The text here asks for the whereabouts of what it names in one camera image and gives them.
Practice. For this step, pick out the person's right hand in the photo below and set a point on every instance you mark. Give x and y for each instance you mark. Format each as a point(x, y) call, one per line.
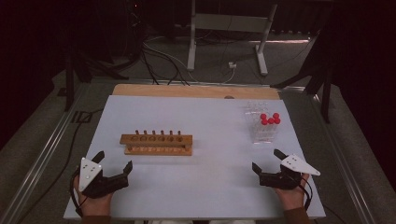
point(292, 199)

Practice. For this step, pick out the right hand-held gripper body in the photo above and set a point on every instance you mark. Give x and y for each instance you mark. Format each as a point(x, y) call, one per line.
point(280, 180)

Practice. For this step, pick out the white metal stand frame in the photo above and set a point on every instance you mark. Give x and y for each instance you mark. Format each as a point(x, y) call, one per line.
point(229, 23)

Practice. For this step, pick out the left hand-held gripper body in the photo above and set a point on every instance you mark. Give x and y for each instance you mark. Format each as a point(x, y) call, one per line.
point(88, 175)

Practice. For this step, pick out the black tripod stand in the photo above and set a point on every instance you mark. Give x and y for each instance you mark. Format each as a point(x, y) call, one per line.
point(325, 93)
point(70, 77)

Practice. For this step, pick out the clear plastic test tube rack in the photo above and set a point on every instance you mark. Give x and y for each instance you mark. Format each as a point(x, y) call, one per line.
point(258, 135)

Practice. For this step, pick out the person's left hand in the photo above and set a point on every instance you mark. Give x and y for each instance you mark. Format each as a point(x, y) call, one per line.
point(95, 205)

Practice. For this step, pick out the light grey board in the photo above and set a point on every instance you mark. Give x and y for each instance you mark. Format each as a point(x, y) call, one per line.
point(202, 189)

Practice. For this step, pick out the aluminium floor rail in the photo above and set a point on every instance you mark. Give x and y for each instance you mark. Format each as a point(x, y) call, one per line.
point(342, 155)
point(40, 155)

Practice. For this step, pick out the white power adapter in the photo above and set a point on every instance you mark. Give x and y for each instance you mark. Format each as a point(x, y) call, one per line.
point(232, 65)

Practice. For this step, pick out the wooden test tube rack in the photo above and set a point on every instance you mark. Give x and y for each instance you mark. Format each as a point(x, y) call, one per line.
point(155, 151)

